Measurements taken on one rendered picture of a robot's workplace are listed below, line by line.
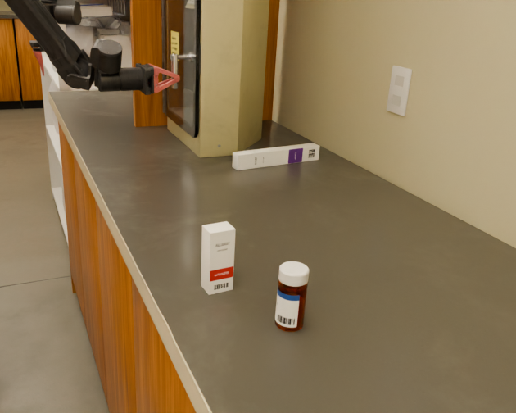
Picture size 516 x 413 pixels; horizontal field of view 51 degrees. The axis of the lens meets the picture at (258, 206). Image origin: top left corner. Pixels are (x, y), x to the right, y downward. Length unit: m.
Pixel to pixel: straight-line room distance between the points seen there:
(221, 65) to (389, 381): 0.97
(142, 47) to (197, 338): 1.18
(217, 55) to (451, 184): 0.66
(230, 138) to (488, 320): 0.88
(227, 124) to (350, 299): 0.77
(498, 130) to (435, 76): 0.22
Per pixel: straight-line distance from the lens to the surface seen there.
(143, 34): 1.77
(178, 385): 0.90
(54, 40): 1.39
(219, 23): 1.44
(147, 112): 1.80
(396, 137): 1.44
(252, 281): 0.88
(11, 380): 2.26
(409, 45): 1.41
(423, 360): 0.77
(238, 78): 1.48
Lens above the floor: 1.38
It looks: 22 degrees down
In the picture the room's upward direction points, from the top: 3 degrees clockwise
